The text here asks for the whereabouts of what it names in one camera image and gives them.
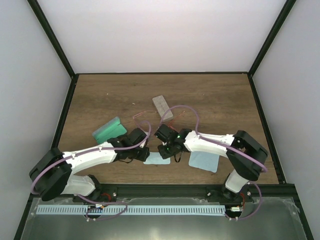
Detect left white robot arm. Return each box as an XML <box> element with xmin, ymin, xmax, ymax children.
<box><xmin>29</xmin><ymin>139</ymin><xmax>150</xmax><ymax>202</ymax></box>

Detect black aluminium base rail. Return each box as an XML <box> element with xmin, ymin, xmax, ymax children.
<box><xmin>72</xmin><ymin>183</ymin><xmax>296</xmax><ymax>203</ymax></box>

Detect light grey glasses case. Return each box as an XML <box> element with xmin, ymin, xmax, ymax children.
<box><xmin>152</xmin><ymin>95</ymin><xmax>174</xmax><ymax>122</ymax></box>

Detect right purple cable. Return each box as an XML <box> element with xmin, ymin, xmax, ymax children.
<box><xmin>161</xmin><ymin>104</ymin><xmax>269</xmax><ymax>221</ymax></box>

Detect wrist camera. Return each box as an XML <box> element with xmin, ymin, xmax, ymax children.
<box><xmin>154</xmin><ymin>124</ymin><xmax>178</xmax><ymax>144</ymax></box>
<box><xmin>127</xmin><ymin>128</ymin><xmax>148</xmax><ymax>149</ymax></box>

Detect light blue slotted cable duct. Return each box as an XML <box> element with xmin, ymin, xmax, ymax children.
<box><xmin>35</xmin><ymin>205</ymin><xmax>226</xmax><ymax>216</ymax></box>

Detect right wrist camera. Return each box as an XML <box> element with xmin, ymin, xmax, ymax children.
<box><xmin>154</xmin><ymin>124</ymin><xmax>178</xmax><ymax>144</ymax></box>

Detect black enclosure frame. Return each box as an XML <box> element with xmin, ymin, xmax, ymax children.
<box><xmin>13</xmin><ymin>0</ymin><xmax>315</xmax><ymax>240</ymax></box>

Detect red lens sunglasses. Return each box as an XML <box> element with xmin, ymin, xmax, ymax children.
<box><xmin>167</xmin><ymin>110</ymin><xmax>186</xmax><ymax>130</ymax></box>

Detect pink clear-frame glasses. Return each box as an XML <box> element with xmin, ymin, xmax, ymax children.
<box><xmin>132</xmin><ymin>110</ymin><xmax>158</xmax><ymax>135</ymax></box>

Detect blue-grey glasses case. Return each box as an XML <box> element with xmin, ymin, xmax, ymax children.
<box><xmin>92</xmin><ymin>116</ymin><xmax>127</xmax><ymax>145</ymax></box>

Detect light blue cloth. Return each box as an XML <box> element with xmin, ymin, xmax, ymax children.
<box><xmin>188</xmin><ymin>151</ymin><xmax>220</xmax><ymax>173</ymax></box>
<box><xmin>143</xmin><ymin>152</ymin><xmax>171</xmax><ymax>165</ymax></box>

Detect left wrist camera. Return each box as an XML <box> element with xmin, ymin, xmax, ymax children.
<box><xmin>127</xmin><ymin>128</ymin><xmax>148</xmax><ymax>149</ymax></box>

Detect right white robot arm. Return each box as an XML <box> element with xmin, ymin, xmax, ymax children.
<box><xmin>154</xmin><ymin>124</ymin><xmax>268</xmax><ymax>202</ymax></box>

